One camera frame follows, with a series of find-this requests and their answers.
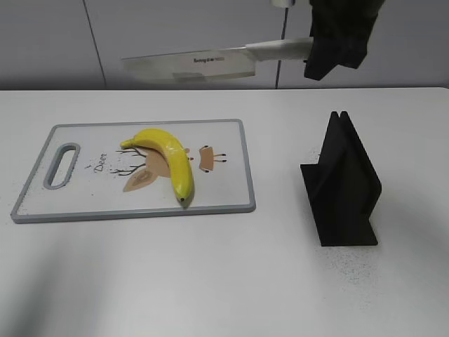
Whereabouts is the black knife stand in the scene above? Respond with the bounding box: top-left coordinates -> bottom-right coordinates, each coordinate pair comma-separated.
300,111 -> 382,246

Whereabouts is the white grey-rimmed cutting board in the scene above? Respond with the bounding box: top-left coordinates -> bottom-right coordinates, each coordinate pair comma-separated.
11,119 -> 255,223

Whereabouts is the yellow plastic banana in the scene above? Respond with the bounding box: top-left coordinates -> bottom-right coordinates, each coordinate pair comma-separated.
120,128 -> 194,204

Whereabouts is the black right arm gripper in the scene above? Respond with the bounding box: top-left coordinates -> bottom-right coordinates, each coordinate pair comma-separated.
304,0 -> 384,81

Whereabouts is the white-handled cleaver knife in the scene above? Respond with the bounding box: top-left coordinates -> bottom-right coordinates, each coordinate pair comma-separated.
122,37 -> 314,84

